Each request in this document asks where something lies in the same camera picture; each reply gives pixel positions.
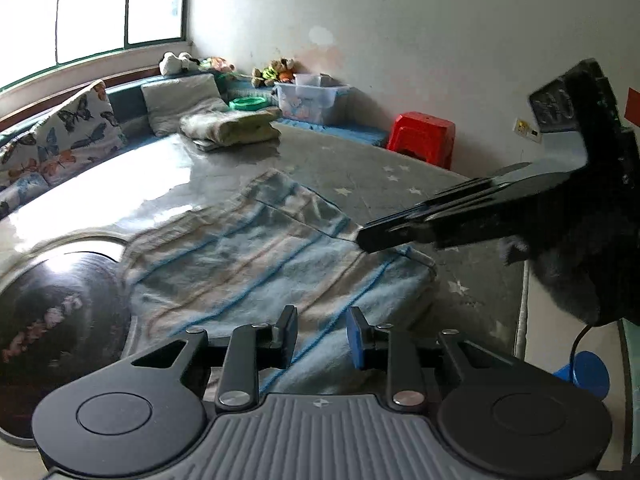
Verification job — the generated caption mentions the large butterfly print pillow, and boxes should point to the large butterfly print pillow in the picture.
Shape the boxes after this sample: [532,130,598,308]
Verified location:
[31,80,130,173]

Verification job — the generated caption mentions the green framed window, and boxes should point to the green framed window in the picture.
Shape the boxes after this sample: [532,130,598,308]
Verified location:
[0,0,193,93]

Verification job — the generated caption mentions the red plastic stool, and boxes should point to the red plastic stool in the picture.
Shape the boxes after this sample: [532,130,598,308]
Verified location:
[386,111,457,171]

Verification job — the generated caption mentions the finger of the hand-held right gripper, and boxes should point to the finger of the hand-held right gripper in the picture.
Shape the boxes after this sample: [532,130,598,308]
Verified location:
[357,205,442,254]
[417,162,533,212]

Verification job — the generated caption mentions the blue sofa bench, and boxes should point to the blue sofa bench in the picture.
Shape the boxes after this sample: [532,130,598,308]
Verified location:
[0,72,391,211]

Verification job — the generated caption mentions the grey pillow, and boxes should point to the grey pillow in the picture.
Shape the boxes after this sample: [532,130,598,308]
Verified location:
[141,73,228,137]

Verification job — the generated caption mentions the round black induction cooker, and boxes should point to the round black induction cooker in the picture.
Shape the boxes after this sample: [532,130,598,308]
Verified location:
[0,234,133,448]

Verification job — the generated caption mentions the black cable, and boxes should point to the black cable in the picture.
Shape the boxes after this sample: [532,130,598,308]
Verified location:
[570,322,601,376]

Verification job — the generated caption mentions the black and white plush toy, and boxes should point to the black and white plush toy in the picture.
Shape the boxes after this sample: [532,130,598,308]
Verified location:
[159,51,201,77]

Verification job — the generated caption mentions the white wall socket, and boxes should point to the white wall socket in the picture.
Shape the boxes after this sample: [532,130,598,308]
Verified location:
[515,119,543,143]

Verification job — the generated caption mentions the brown and green plush toy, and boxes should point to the brown and green plush toy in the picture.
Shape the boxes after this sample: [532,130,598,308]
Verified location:
[251,62,278,88]

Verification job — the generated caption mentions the green bowl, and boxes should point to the green bowl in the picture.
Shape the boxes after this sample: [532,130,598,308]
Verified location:
[229,96,268,112]

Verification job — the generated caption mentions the blue beige striped cloth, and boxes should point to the blue beige striped cloth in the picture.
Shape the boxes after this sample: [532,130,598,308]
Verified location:
[117,169,436,396]

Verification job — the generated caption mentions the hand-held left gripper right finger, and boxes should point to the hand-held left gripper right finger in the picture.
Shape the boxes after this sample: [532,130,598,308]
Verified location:
[346,306,518,411]

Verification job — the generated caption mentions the folded yellow-green cloth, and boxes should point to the folded yellow-green cloth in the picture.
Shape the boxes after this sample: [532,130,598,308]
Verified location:
[179,109,282,147]

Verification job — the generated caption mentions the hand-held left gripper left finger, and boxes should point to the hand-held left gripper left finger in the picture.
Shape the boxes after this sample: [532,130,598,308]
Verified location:
[127,305,300,411]

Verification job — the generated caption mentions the clear plastic storage box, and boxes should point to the clear plastic storage box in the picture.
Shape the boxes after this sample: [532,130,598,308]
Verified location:
[272,73,353,125]

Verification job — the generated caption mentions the blue round plastic stool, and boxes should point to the blue round plastic stool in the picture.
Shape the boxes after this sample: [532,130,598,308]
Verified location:
[552,351,611,401]

